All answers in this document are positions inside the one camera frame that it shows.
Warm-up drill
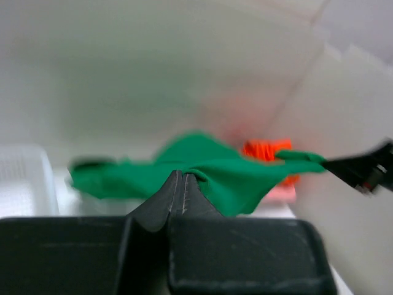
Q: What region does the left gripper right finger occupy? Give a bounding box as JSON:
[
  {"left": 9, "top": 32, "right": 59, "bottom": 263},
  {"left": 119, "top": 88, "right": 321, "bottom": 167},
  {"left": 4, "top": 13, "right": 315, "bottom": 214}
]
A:
[{"left": 169, "top": 174, "right": 223, "bottom": 218}]

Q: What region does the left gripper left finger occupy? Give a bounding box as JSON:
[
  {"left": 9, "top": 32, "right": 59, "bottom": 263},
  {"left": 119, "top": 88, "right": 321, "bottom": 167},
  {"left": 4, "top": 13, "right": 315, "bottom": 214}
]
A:
[{"left": 126, "top": 170, "right": 182, "bottom": 232}]

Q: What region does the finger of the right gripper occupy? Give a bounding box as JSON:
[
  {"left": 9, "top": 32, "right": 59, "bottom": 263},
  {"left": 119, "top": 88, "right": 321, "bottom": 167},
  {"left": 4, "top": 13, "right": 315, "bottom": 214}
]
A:
[{"left": 322, "top": 139, "right": 392, "bottom": 195}]

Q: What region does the green t shirt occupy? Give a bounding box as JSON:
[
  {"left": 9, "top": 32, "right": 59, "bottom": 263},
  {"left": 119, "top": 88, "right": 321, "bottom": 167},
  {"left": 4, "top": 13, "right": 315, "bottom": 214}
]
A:
[{"left": 69, "top": 132, "right": 325, "bottom": 217}]

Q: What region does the pink folded t shirt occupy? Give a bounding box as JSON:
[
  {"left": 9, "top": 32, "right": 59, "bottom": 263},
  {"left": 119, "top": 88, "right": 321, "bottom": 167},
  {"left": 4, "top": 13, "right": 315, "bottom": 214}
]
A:
[{"left": 261, "top": 184, "right": 297, "bottom": 203}]

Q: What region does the orange folded t shirt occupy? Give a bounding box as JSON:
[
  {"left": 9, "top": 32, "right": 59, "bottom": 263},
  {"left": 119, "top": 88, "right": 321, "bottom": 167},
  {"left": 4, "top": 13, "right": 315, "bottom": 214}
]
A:
[{"left": 241, "top": 138, "right": 300, "bottom": 187}]

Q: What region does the white plastic basket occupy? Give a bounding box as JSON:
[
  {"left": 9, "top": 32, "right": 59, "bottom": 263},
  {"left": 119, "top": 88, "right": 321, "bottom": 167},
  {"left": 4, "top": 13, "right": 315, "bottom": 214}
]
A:
[{"left": 1, "top": 144, "right": 59, "bottom": 218}]

